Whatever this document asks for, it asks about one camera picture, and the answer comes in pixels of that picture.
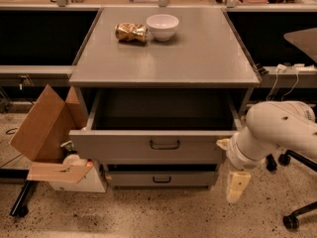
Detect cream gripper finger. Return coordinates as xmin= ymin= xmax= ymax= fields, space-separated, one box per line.
xmin=216 ymin=138 xmax=229 ymax=150

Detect grey top drawer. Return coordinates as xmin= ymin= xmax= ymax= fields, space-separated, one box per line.
xmin=70 ymin=88 xmax=240 ymax=165

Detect grey drawer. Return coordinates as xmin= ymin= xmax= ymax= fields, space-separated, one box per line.
xmin=105 ymin=164 xmax=218 ymax=188
xmin=70 ymin=88 xmax=240 ymax=165

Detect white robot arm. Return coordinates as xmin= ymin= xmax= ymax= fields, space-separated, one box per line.
xmin=216 ymin=101 xmax=317 ymax=203

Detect grey metal drawer cabinet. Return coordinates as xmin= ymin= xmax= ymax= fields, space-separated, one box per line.
xmin=68 ymin=6 xmax=262 ymax=190

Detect grey lower drawer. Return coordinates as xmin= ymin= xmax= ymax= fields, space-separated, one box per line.
xmin=105 ymin=164 xmax=218 ymax=188

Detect black office chair base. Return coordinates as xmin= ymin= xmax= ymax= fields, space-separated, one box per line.
xmin=264 ymin=149 xmax=317 ymax=231

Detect white ceramic bowl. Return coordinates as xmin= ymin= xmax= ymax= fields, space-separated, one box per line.
xmin=147 ymin=14 xmax=179 ymax=41

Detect crushed gold can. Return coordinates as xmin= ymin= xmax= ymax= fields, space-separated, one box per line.
xmin=115 ymin=23 xmax=148 ymax=43

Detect trash inside cardboard box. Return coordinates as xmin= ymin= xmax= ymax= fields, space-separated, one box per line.
xmin=60 ymin=141 xmax=93 ymax=167

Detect brown cardboard box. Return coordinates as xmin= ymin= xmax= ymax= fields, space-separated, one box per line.
xmin=10 ymin=85 xmax=92 ymax=183

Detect black floor bar left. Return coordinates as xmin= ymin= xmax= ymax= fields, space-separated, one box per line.
xmin=9 ymin=180 xmax=34 ymax=217

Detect black top drawer handle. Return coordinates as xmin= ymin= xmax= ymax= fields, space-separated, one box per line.
xmin=149 ymin=140 xmax=180 ymax=151

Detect black drawer handle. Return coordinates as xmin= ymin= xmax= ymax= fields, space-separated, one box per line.
xmin=149 ymin=140 xmax=180 ymax=151
xmin=153 ymin=177 xmax=171 ymax=183

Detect black lower drawer handle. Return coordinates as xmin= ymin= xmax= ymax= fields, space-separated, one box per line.
xmin=153 ymin=177 xmax=171 ymax=183

